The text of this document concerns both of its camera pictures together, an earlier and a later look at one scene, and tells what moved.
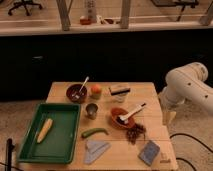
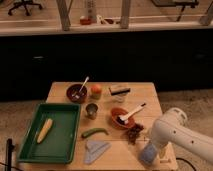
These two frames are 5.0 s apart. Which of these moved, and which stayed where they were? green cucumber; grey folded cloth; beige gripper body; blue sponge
Moved: beige gripper body
Stayed: grey folded cloth; blue sponge; green cucumber
